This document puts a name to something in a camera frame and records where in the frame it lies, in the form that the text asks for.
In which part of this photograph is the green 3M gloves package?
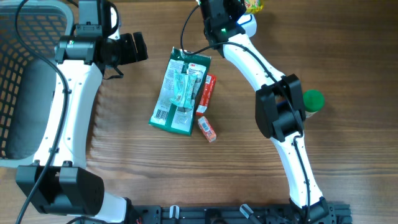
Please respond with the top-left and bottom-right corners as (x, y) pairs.
(149, 48), (211, 135)

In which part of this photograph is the light teal small packet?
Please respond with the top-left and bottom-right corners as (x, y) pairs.
(170, 70), (197, 109)

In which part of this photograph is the red snack packet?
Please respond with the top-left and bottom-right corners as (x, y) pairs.
(196, 74), (216, 116)

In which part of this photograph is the pink tissue pack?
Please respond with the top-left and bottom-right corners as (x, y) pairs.
(198, 116), (216, 142)

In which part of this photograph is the yellow liquid bottle silver cap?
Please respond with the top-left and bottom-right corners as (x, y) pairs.
(244, 0), (264, 14)

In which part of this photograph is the green lid white jar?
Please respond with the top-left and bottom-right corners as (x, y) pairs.
(303, 90), (325, 118)

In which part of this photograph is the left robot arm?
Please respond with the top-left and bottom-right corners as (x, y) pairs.
(16, 1), (148, 223)

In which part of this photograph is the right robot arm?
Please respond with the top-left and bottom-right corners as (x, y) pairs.
(198, 0), (337, 223)

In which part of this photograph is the white barcode scanner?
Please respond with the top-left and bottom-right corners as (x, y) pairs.
(237, 14), (257, 37)

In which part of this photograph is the grey plastic mesh basket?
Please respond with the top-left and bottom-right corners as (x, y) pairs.
(1, 1), (74, 168)

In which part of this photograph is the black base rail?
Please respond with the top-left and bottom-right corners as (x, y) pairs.
(126, 203), (352, 224)

